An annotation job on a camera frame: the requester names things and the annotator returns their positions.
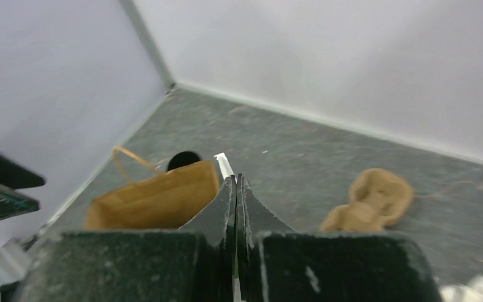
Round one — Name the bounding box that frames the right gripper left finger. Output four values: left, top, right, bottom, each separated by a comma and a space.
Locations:
0, 176, 236, 301

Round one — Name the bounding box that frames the cardboard two-cup carrier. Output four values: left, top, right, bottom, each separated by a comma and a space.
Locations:
319, 168, 414, 232

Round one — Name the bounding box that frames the green paper bag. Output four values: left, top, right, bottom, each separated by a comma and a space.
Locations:
84, 146, 220, 230

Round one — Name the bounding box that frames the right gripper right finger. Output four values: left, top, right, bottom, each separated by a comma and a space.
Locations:
236, 174, 442, 301

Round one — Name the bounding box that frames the black coffee cup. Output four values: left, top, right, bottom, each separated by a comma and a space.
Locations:
166, 150, 202, 172

